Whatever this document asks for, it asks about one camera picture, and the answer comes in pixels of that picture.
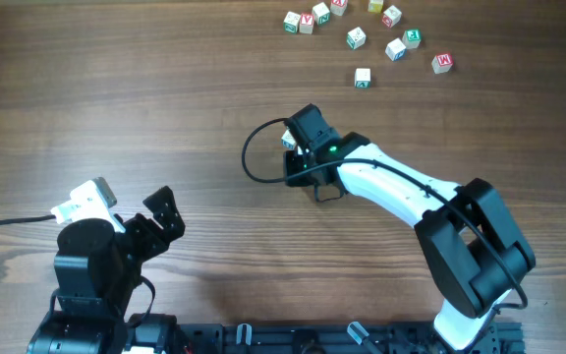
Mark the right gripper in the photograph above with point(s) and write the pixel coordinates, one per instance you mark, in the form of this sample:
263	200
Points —
292	174

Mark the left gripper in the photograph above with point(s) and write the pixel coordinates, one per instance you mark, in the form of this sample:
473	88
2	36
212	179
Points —
147	232

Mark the blue H wooden block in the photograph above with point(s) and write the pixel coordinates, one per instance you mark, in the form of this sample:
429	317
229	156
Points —
288	140

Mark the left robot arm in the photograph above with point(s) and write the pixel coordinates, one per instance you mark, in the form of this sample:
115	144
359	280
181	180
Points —
98	268

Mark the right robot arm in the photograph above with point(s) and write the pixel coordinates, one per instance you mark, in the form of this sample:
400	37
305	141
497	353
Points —
473	246

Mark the green A wooden block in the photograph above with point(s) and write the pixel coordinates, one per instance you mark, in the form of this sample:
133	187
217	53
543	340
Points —
362	78

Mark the green P wooden block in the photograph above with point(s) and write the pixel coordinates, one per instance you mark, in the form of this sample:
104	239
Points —
356	38

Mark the green N wooden block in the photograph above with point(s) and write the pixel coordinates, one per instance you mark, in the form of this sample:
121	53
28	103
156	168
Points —
292	22

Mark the red A wooden block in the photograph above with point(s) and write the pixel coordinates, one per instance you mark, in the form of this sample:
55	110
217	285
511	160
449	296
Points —
306	23

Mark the blue edged wooden block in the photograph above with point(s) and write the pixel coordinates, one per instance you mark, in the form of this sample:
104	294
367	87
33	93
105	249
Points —
395	49

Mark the green letter block top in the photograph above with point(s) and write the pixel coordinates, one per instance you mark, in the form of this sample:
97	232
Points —
321	13

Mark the red X wooden block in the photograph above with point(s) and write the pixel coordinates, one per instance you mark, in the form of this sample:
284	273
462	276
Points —
338	7

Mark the green F wooden block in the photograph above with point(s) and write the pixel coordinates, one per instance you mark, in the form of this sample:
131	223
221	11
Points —
412	38

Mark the red M wooden block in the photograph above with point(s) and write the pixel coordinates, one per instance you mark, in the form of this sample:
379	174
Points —
442	63

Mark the red O wooden block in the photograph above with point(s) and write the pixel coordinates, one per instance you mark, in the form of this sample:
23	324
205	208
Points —
391	16

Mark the yellow wooden block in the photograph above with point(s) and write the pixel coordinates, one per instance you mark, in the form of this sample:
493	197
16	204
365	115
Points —
375	6

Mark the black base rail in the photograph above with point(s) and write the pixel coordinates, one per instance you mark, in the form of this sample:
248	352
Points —
403	337

